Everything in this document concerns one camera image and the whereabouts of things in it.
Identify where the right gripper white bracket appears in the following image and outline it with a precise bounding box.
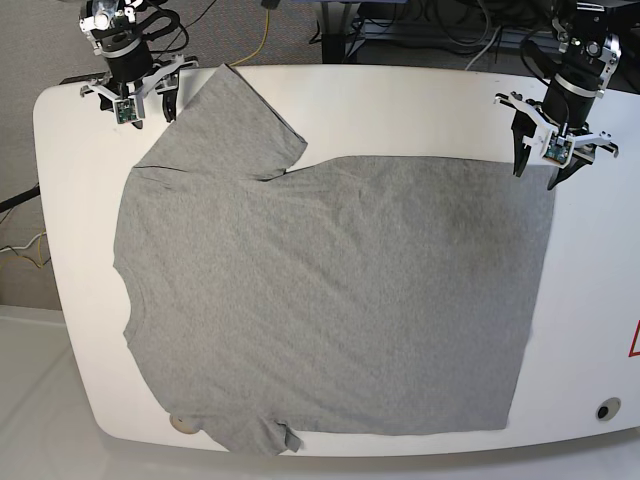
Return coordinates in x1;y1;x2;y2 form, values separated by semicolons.
79;40;199;125

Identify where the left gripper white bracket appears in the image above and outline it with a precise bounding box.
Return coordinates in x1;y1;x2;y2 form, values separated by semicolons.
494;77;619;191

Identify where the grey T-shirt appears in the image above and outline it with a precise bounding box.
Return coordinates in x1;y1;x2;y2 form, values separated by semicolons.
114;66;554;456

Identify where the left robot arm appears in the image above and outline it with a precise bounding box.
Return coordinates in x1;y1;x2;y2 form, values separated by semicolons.
494;1;622;191

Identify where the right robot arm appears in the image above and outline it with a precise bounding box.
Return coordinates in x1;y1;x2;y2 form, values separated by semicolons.
78;1;198;129

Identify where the black bar behind table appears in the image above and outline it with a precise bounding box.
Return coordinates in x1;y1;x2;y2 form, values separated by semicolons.
59;72;106;85

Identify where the black table leg stand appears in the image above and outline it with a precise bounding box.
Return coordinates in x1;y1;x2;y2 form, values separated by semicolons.
312;1;360;65

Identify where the red triangle sticker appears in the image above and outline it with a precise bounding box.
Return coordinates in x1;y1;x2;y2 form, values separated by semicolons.
628;321;640;358

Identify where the right table grommet hole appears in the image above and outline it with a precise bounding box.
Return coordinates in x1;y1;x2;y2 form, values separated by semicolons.
596;397;621;422

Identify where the table grommet hole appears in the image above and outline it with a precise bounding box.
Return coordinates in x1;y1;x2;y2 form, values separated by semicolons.
596;397;621;422
169;414;200;435

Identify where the left table grommet hole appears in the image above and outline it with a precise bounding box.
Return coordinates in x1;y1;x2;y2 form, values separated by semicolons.
169;414;200;435

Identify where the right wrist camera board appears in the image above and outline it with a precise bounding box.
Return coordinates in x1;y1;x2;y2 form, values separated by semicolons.
113;98;138;125

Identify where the yellow cable on floor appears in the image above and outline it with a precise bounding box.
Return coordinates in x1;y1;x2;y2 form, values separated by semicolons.
230;8;272;69

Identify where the white cable at left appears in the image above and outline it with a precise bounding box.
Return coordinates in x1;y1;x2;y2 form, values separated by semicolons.
0;232;49;269

